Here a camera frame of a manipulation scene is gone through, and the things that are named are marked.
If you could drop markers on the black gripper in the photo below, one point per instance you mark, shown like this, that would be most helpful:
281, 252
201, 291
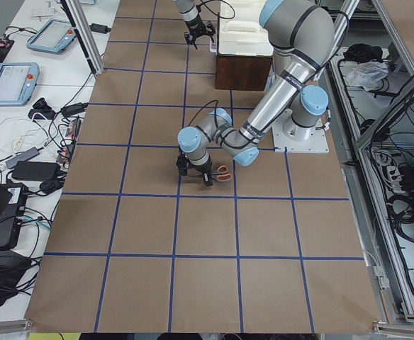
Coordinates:
203, 170
197, 27

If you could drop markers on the white drawer handle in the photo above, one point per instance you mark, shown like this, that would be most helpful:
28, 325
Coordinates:
213, 47

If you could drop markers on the orange grey handled scissors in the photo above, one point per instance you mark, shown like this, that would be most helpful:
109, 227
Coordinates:
221, 174

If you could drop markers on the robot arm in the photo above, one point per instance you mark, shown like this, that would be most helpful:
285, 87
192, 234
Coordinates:
301, 34
188, 11

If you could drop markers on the white foam tray box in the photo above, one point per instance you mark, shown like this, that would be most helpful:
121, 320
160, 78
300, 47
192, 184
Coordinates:
239, 31

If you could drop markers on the dark wooden cabinet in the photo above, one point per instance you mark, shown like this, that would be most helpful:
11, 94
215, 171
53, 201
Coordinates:
242, 73

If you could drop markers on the upper teach pendant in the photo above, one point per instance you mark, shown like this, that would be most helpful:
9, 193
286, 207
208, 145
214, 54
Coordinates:
54, 37

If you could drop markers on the teach pendant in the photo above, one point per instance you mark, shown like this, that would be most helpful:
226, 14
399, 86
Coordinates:
54, 37
17, 82

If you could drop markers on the black power adapter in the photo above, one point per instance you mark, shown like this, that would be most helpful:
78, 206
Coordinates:
35, 171

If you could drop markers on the lower teach pendant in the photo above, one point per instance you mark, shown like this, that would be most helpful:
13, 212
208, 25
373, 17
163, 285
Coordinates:
17, 82

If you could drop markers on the black laptop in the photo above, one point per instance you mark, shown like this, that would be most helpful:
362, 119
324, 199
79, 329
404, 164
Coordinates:
12, 205

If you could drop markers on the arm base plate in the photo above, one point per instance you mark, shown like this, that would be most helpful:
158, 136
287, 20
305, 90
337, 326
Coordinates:
289, 137

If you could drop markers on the aluminium frame post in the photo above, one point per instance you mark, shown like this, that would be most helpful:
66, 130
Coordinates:
74, 12

